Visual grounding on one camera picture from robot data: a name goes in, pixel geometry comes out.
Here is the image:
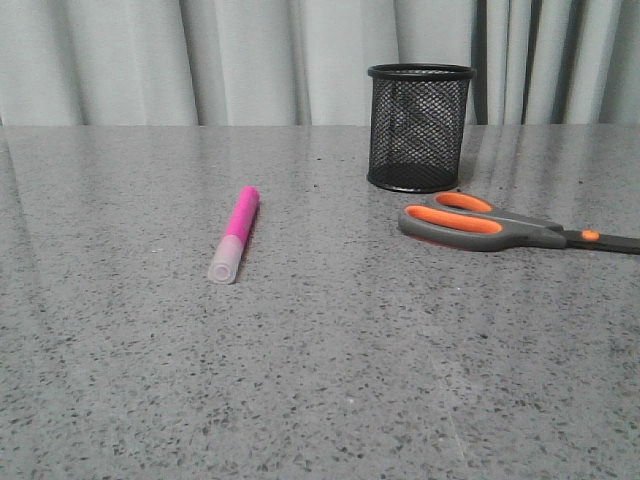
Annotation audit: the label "pink highlighter pen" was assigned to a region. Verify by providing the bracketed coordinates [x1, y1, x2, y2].
[208, 186, 260, 284]

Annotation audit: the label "grey orange scissors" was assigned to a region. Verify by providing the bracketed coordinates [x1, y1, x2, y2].
[398, 192, 639, 255]

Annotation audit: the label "black mesh pen holder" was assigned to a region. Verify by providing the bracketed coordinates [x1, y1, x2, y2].
[367, 63, 475, 193]

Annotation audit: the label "grey curtain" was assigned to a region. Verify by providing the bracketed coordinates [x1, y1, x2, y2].
[1, 1, 639, 126]

